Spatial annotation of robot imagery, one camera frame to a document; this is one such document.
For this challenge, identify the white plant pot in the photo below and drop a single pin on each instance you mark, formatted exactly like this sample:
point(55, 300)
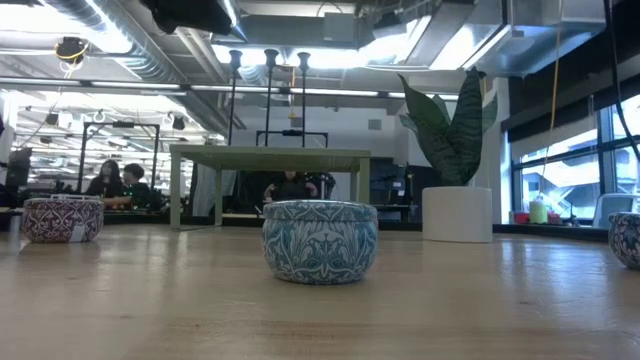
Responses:
point(457, 215)

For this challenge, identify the light blue patterned candle tin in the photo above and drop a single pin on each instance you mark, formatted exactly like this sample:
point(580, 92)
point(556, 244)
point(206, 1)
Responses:
point(320, 245)

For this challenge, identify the white chair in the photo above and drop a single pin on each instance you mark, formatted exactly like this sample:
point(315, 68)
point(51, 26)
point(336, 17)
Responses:
point(615, 207)

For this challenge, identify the person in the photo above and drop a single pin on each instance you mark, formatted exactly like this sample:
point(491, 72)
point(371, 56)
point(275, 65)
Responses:
point(106, 182)
point(290, 189)
point(135, 190)

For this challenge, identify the green perforated metal shelf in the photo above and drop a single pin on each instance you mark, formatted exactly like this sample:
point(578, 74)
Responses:
point(270, 159)

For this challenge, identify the black rig frame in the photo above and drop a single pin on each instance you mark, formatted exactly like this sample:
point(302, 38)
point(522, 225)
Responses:
point(120, 125)
point(292, 133)

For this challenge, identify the black candlestick holder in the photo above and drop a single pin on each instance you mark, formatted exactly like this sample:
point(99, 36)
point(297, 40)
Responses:
point(270, 100)
point(303, 100)
point(235, 100)

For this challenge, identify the green snake plant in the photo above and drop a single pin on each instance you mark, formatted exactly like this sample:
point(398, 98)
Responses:
point(457, 145)

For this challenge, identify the green bottle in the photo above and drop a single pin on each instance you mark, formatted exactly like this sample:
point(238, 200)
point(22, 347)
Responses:
point(538, 212)

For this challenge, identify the red container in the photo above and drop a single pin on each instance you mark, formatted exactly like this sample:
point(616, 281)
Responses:
point(521, 218)

